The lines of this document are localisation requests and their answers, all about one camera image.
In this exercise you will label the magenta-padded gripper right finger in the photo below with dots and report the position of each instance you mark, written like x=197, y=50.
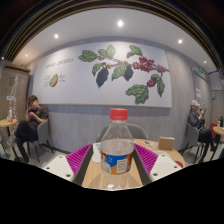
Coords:
x=163, y=165

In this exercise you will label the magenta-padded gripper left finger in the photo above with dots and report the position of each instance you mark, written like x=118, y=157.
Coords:
x=58, y=165

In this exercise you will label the clear red-capped drink bottle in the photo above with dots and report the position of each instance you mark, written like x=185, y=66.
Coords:
x=116, y=156

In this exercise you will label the small brown cardboard box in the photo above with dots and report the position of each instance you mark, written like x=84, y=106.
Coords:
x=166, y=143

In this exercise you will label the white paper sheet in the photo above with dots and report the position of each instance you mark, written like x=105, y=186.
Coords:
x=96, y=153

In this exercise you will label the person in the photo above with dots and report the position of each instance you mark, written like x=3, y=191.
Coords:
x=31, y=123
x=196, y=123

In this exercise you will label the red bin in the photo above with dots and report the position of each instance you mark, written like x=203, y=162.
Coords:
x=214, y=130

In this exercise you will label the small round wooden table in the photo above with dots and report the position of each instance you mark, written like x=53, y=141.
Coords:
x=219, y=130
x=6, y=123

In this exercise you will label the white paper door sign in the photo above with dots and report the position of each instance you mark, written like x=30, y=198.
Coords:
x=198, y=92

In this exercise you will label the green exit sign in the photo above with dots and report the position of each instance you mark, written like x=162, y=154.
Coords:
x=200, y=70

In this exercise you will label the round ceiling lights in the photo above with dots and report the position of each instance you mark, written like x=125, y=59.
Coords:
x=120, y=23

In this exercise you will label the coffee branch wall mural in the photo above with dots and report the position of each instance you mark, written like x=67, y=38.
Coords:
x=83, y=90

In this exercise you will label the wall notice board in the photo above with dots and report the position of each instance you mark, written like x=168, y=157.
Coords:
x=216, y=81

